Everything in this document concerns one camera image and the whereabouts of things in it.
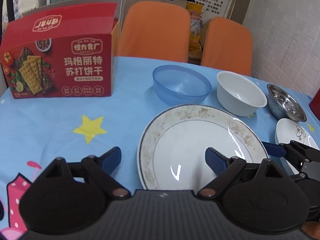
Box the white floral plate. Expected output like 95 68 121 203
274 117 320 176

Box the stainless steel bowl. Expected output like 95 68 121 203
267 83 307 122

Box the gold rimmed white plate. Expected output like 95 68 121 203
137 105 268 191

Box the white ceramic bowl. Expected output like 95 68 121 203
216 71 267 116

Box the blue plastic bowl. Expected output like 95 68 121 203
152 65 212 106

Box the red thermos jug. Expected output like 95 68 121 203
309 88 320 120

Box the blue cartoon tablecloth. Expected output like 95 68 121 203
0 55 320 235

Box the right orange chair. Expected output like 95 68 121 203
201 17 253 76

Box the orange chair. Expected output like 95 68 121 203
117 1 190 63
201 17 253 76

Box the red cracker box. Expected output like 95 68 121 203
1 0 119 99

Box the left orange chair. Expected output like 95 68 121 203
117 1 190 63

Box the yellow snack bag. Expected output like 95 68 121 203
186 2 204 52

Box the black stand pole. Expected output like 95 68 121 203
0 0 16 36

